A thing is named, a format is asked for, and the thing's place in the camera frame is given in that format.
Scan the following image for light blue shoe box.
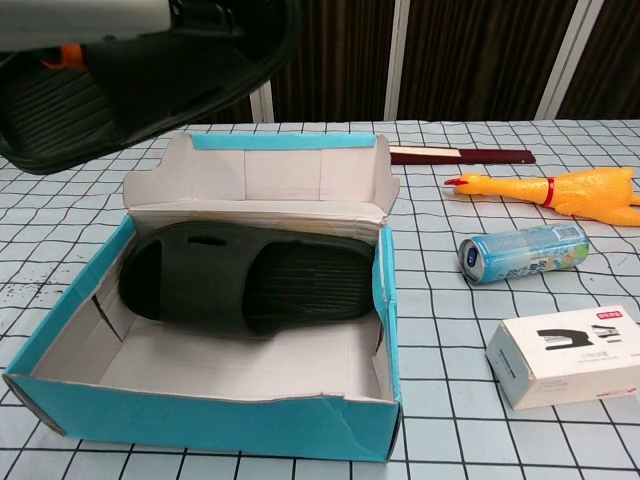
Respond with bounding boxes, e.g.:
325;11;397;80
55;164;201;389
2;130;404;464

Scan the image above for yellow rubber chicken toy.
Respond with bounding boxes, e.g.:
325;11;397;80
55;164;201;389
443;167;640;227

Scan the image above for white stapler box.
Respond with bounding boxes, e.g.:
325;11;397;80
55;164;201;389
485;304;640;412

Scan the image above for blue drink can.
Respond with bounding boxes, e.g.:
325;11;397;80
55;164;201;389
458;222;590;286

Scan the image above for white metal frame bar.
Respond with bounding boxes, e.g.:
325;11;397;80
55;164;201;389
248;84;274;124
383;0;412;121
535;0;595;121

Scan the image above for black rubber slipper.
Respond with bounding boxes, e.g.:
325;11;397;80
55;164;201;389
118;220;376;337
0;0;304;175

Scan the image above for checked light blue tablecloth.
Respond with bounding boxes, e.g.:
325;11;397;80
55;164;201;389
0;118;640;480

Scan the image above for long dark red box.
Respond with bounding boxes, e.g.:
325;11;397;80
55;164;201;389
388;144;536;166

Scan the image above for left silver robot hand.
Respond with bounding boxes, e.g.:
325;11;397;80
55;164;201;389
0;0;236;71

